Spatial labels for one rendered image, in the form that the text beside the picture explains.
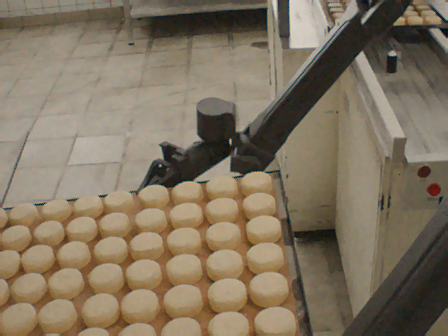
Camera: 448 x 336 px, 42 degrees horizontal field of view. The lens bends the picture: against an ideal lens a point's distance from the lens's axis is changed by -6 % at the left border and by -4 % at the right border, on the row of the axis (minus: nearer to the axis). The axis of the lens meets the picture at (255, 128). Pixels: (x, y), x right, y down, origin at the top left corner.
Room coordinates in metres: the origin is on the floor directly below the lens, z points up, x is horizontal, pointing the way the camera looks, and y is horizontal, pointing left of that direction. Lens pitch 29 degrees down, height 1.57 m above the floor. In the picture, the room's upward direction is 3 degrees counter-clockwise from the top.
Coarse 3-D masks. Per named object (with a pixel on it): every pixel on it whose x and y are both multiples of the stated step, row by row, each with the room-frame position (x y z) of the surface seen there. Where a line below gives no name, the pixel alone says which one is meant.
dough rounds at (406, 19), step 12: (324, 0) 2.15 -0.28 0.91; (336, 0) 2.09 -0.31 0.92; (348, 0) 2.09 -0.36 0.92; (420, 0) 2.08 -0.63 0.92; (324, 12) 2.02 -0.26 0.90; (336, 12) 1.96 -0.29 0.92; (408, 12) 1.94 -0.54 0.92; (420, 12) 1.97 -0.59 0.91; (432, 12) 1.93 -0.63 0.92; (396, 24) 1.85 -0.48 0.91; (408, 24) 1.87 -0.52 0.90
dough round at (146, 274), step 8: (136, 264) 0.64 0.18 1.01; (144, 264) 0.64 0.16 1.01; (152, 264) 0.63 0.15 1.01; (128, 272) 0.62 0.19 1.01; (136, 272) 0.62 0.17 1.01; (144, 272) 0.62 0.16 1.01; (152, 272) 0.62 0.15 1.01; (160, 272) 0.62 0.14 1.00; (128, 280) 0.61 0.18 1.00; (136, 280) 0.60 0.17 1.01; (144, 280) 0.60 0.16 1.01; (152, 280) 0.60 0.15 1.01; (160, 280) 0.62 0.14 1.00; (136, 288) 0.60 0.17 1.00; (144, 288) 0.60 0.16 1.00; (152, 288) 0.60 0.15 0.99
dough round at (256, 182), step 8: (248, 176) 0.83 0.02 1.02; (256, 176) 0.83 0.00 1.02; (264, 176) 0.82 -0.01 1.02; (240, 184) 0.81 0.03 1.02; (248, 184) 0.81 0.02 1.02; (256, 184) 0.80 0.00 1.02; (264, 184) 0.80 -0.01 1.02; (248, 192) 0.80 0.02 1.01; (256, 192) 0.79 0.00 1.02; (264, 192) 0.80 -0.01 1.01
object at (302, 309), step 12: (276, 180) 0.84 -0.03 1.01; (132, 192) 0.85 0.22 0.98; (276, 192) 0.80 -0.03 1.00; (36, 204) 0.84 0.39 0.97; (288, 216) 0.73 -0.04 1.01; (288, 228) 0.71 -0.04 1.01; (288, 240) 0.68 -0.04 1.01; (288, 252) 0.65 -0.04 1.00; (288, 264) 0.63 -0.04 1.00; (300, 276) 0.59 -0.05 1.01; (300, 288) 0.58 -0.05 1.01; (300, 300) 0.56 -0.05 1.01; (300, 312) 0.54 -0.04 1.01; (300, 324) 0.52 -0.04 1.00
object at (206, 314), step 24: (168, 192) 0.84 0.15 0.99; (240, 192) 0.81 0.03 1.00; (72, 216) 0.80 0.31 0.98; (168, 216) 0.77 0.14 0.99; (240, 216) 0.75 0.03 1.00; (96, 240) 0.73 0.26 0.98; (96, 264) 0.67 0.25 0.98; (120, 264) 0.66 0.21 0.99; (168, 288) 0.60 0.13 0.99; (0, 312) 0.59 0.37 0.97; (216, 312) 0.55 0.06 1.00; (240, 312) 0.55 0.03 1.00
